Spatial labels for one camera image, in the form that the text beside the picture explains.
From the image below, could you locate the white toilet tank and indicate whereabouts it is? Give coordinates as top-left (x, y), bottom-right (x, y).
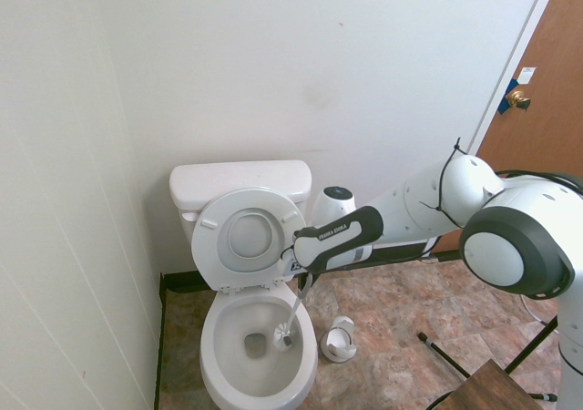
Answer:
top-left (175, 193), bottom-right (312, 250)

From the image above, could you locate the blue tape strip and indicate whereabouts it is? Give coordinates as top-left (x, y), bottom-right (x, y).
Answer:
top-left (498, 79), bottom-right (521, 116)

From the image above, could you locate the brown wooden door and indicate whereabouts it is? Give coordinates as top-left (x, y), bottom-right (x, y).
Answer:
top-left (432, 0), bottom-right (583, 252)

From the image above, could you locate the white toilet bowl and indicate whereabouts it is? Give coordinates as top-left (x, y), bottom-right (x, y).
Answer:
top-left (199, 284), bottom-right (319, 410)

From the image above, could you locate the white toilet seat ring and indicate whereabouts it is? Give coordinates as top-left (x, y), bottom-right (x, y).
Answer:
top-left (190, 186), bottom-right (310, 295)

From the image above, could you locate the white door frame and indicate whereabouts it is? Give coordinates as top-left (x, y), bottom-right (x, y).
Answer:
top-left (468, 0), bottom-right (566, 156)

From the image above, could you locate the black camera tripod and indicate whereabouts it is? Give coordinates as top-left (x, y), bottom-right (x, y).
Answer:
top-left (417, 332), bottom-right (471, 380)

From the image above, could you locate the white toilet brush holder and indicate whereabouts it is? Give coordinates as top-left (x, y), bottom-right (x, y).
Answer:
top-left (322, 316), bottom-right (356, 364)

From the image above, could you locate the thin black stand leg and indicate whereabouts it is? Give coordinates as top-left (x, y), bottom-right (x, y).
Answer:
top-left (504, 313), bottom-right (560, 403)

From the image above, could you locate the white toilet brush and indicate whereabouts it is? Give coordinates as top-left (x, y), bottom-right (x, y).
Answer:
top-left (271, 272), bottom-right (316, 353)

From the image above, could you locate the white toilet tank lid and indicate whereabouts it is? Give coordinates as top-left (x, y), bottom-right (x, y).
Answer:
top-left (169, 159), bottom-right (314, 210)

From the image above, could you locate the dark wooden table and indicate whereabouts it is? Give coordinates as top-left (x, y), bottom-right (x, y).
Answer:
top-left (455, 358), bottom-right (547, 410)

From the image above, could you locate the brass door knob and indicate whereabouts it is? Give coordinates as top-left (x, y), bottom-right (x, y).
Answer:
top-left (507, 89), bottom-right (533, 111)

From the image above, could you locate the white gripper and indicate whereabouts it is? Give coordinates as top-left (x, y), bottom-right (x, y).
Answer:
top-left (290, 247), bottom-right (362, 292)

